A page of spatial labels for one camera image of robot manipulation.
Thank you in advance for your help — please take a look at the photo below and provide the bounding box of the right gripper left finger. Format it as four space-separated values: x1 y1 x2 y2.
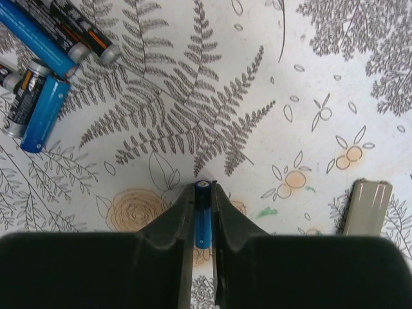
1 185 195 308

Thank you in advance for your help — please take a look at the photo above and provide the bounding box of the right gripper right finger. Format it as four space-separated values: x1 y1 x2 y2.
211 183 411 308

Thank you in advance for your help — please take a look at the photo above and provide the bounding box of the blue AA battery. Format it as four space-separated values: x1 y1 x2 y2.
194 180 212 249

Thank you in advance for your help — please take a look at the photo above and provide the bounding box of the grey remote battery cover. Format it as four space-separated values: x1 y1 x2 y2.
343 178 393 236

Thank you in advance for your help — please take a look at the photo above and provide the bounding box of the floral patterned table mat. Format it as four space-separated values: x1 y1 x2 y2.
1 1 411 308

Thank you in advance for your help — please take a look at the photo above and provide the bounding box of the blue battery lower left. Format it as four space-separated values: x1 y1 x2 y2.
20 75 70 153

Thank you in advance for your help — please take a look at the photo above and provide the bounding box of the black orange battery lower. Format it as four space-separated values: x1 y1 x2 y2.
2 59 52 138

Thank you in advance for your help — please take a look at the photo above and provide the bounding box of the black orange battery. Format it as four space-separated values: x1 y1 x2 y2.
43 0 121 66
0 63 23 93
2 59 52 138
14 0 91 64

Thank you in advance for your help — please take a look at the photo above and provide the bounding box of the black orange battery left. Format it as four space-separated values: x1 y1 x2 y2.
0 63 23 93

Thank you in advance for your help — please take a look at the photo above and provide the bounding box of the blue battery diagonal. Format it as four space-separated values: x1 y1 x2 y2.
1 1 77 79

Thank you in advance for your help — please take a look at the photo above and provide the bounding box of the black orange battery right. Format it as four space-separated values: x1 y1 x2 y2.
43 0 121 66

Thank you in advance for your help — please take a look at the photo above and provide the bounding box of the black orange battery middle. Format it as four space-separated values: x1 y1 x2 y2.
14 0 91 64

